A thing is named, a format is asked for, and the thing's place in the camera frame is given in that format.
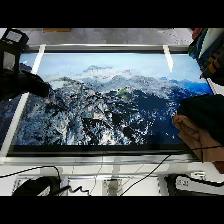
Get black pants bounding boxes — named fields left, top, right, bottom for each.
left=176, top=94, right=224, bottom=146

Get silver frame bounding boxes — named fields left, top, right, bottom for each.
left=0, top=43, right=221, bottom=197

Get coiled black cable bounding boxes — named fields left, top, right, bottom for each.
left=49, top=184, right=92, bottom=197

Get heap of clothes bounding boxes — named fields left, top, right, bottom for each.
left=187, top=27, right=224, bottom=88

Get brown garment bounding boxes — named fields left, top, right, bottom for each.
left=172, top=114, right=224, bottom=163

